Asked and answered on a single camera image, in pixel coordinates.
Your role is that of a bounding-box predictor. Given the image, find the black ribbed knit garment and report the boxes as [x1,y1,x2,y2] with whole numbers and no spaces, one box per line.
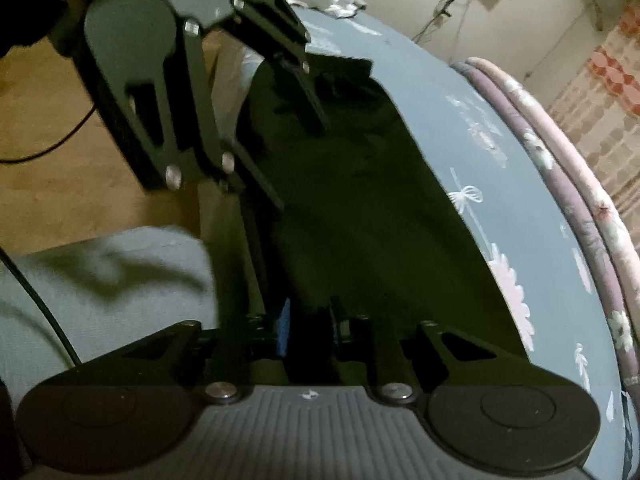
[235,52,531,386]

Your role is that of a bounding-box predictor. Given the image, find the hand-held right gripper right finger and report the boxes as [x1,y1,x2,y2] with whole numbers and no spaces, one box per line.
[327,296,581,405]

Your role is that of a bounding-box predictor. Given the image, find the purple floral quilt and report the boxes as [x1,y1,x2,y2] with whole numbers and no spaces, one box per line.
[452,60,640,406]

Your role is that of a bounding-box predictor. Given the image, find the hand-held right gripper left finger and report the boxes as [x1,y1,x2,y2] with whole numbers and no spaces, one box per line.
[60,299,296,405]

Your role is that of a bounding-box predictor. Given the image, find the black wall cable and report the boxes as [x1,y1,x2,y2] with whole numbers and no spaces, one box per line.
[412,0,483,43]

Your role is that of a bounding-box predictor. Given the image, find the patterned window curtain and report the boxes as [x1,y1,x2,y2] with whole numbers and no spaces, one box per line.
[545,0,640,211]

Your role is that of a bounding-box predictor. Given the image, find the black floor cable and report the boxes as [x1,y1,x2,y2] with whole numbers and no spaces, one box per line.
[0,100,97,163]

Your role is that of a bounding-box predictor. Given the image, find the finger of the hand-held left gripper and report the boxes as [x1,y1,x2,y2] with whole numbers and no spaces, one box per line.
[120,17,287,213]
[230,0,332,136]

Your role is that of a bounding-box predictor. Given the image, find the pink floral quilt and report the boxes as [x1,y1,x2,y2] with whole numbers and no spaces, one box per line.
[467,57,640,361]

